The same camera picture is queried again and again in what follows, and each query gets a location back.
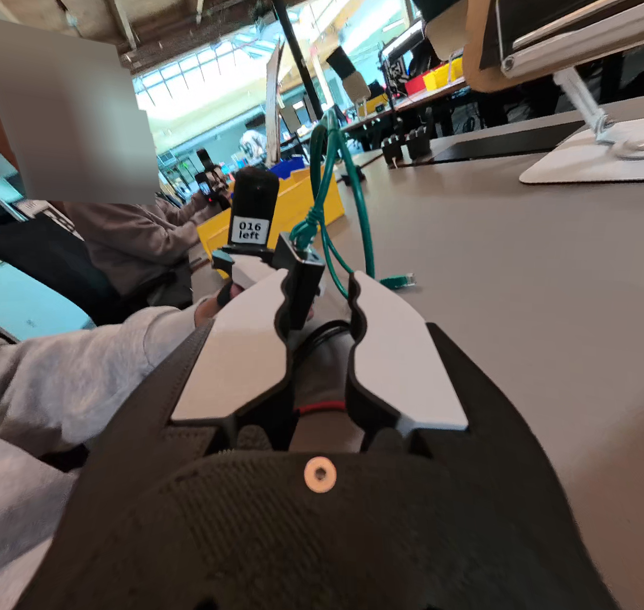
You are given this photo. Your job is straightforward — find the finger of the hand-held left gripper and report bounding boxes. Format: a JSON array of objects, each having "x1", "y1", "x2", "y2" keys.
[{"x1": 232, "y1": 257, "x2": 276, "y2": 290}]

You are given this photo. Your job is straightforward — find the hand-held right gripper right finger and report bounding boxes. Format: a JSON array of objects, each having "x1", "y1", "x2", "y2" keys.
[{"x1": 345, "y1": 270, "x2": 469, "y2": 437}]

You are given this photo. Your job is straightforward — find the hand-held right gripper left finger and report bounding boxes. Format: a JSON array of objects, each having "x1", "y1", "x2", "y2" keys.
[{"x1": 171, "y1": 269, "x2": 298, "y2": 451}]

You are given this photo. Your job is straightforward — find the large yellow plastic bin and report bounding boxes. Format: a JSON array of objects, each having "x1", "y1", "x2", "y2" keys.
[{"x1": 196, "y1": 167, "x2": 346, "y2": 265}]

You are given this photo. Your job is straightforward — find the black ethernet adapter box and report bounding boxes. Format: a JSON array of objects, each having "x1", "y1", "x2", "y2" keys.
[{"x1": 274, "y1": 232, "x2": 326, "y2": 330}]

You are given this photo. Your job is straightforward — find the green ethernet cable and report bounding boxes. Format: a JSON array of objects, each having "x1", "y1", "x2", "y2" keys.
[{"x1": 289, "y1": 109, "x2": 417, "y2": 299}]

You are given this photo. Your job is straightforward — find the person's left forearm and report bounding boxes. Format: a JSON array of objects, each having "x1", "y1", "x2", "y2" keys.
[{"x1": 0, "y1": 304, "x2": 214, "y2": 445}]

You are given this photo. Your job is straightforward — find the grey desk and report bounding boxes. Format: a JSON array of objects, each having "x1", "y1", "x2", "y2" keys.
[{"x1": 191, "y1": 97, "x2": 644, "y2": 610}]

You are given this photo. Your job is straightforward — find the black desk mat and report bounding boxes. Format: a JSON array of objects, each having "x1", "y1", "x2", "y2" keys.
[{"x1": 432, "y1": 120, "x2": 589, "y2": 164}]

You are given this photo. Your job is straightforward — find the person's left hand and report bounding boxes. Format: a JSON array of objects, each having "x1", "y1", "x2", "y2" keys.
[{"x1": 194, "y1": 278, "x2": 248, "y2": 326}]

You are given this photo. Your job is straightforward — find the tall leaning wooden board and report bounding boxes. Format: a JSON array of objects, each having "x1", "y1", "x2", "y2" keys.
[{"x1": 265, "y1": 39, "x2": 282, "y2": 166}]

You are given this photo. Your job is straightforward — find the black steel pillar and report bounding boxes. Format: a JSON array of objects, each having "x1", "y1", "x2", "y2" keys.
[{"x1": 259, "y1": 0, "x2": 323, "y2": 120}]

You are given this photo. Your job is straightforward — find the black office chair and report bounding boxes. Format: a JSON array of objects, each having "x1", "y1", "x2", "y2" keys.
[{"x1": 0, "y1": 213, "x2": 192, "y2": 326}]

